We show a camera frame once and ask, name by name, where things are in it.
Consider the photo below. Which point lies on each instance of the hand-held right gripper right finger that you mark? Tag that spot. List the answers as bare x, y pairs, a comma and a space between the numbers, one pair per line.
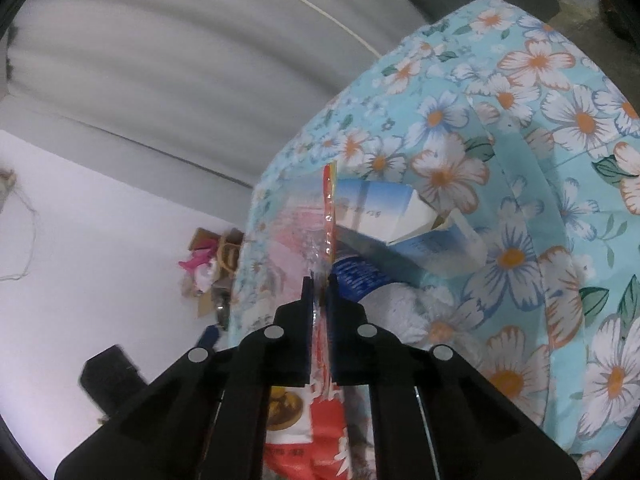
334, 340

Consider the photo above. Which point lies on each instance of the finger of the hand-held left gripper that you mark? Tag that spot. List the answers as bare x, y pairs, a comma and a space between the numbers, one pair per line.
211, 335

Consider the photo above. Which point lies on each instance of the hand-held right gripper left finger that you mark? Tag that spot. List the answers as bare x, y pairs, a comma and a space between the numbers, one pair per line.
307, 330

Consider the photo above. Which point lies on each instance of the clear plastic bottle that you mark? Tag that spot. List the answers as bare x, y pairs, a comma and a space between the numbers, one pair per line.
395, 305

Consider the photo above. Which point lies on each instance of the clear red-edged plastic wrapper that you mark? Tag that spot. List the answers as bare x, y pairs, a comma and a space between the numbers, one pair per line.
300, 240

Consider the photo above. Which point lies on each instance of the blue white milk carton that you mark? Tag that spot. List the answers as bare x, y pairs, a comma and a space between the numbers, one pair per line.
400, 225

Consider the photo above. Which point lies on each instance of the cardboard box with pink paper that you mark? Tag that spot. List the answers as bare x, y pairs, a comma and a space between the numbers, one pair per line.
210, 270

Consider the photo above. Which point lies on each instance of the white curtain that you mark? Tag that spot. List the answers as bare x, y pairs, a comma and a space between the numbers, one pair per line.
175, 70

